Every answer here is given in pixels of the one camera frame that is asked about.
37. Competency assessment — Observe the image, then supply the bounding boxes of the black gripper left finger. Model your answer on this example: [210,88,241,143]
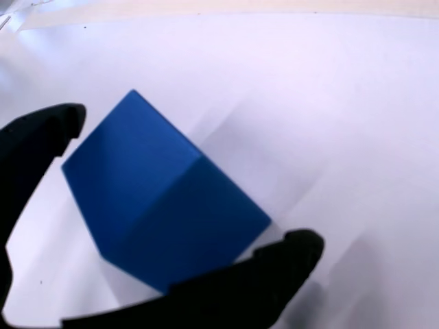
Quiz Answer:
[0,102,87,329]

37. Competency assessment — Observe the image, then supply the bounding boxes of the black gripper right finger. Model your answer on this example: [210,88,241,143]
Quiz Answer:
[61,228,325,329]

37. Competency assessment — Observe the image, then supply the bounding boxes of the blue block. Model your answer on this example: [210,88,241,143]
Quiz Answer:
[60,88,274,295]

